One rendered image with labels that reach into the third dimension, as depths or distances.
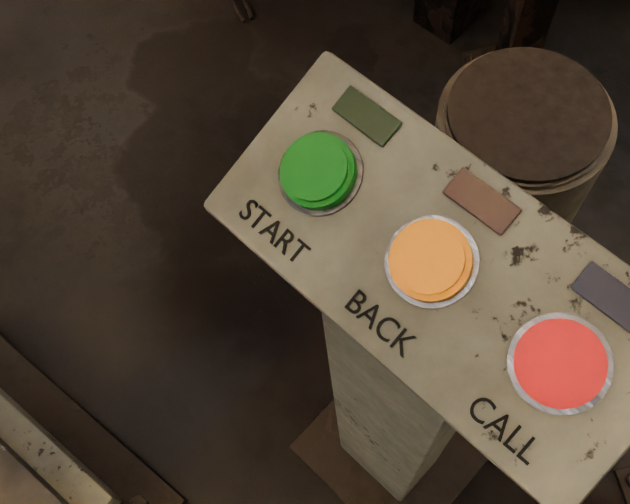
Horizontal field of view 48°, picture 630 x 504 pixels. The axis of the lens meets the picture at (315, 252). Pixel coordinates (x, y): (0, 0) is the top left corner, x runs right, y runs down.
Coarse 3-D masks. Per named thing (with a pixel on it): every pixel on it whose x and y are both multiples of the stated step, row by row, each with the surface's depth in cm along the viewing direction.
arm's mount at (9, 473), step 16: (0, 448) 78; (0, 464) 77; (16, 464) 77; (0, 480) 76; (16, 480) 76; (32, 480) 76; (0, 496) 76; (16, 496) 76; (32, 496) 76; (48, 496) 75
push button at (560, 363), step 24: (528, 336) 32; (552, 336) 32; (576, 336) 31; (528, 360) 32; (552, 360) 32; (576, 360) 31; (600, 360) 31; (528, 384) 32; (552, 384) 31; (576, 384) 31; (600, 384) 31
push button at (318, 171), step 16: (304, 144) 37; (320, 144) 36; (336, 144) 36; (288, 160) 37; (304, 160) 36; (320, 160) 36; (336, 160) 36; (352, 160) 36; (288, 176) 37; (304, 176) 36; (320, 176) 36; (336, 176) 36; (352, 176) 36; (288, 192) 37; (304, 192) 36; (320, 192) 36; (336, 192) 36; (320, 208) 36
